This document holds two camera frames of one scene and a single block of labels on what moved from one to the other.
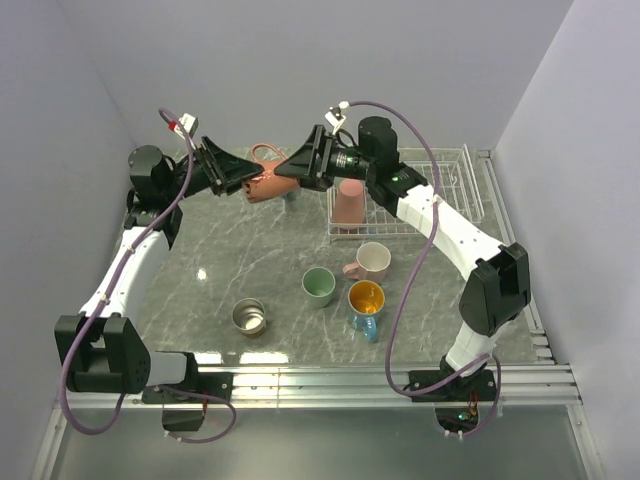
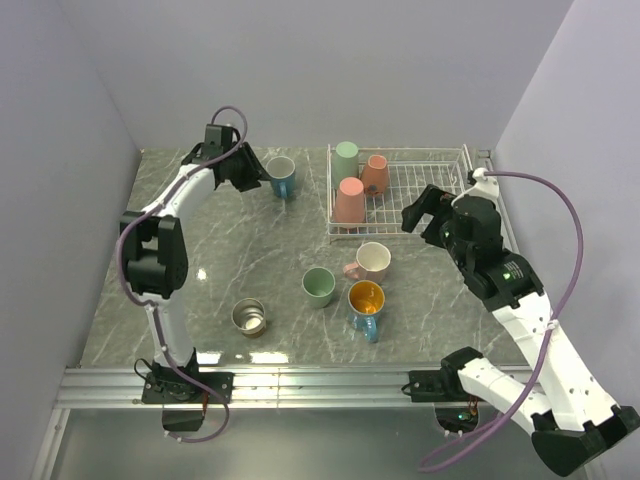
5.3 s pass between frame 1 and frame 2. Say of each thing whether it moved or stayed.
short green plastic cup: stayed
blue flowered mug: moved
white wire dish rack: stayed
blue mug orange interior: stayed
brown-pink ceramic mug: moved
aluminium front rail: stayed
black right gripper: moved
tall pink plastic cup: stayed
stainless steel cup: stayed
